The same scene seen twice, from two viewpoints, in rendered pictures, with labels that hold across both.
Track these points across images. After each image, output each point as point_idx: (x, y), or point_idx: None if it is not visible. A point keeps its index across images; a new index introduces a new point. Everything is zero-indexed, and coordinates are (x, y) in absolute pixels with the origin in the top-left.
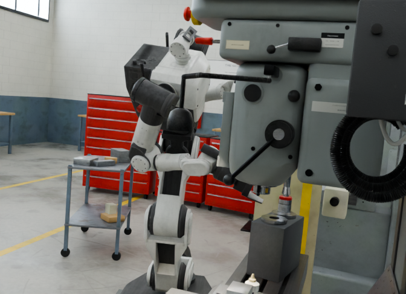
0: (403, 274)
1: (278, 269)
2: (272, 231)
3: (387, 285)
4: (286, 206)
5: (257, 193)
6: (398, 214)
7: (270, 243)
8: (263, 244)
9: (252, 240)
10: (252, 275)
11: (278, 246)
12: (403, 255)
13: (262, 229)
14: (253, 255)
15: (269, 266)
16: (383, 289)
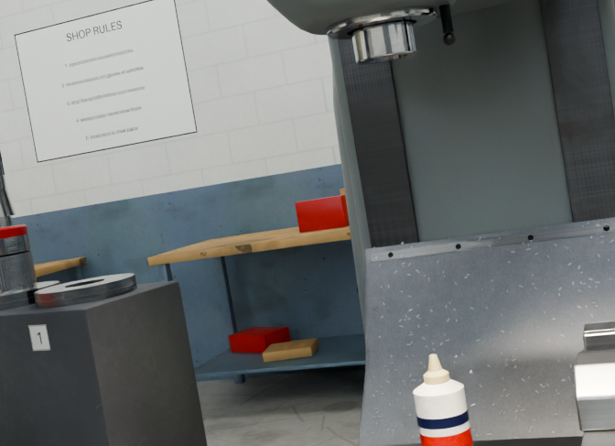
0: (577, 168)
1: (202, 428)
2: (155, 307)
3: (455, 260)
4: (30, 255)
5: (452, 34)
6: (371, 119)
7: (162, 353)
8: (143, 372)
9: (111, 381)
10: (437, 358)
11: (180, 349)
12: (507, 157)
13: (127, 319)
14: (127, 435)
15: (178, 440)
16: (454, 273)
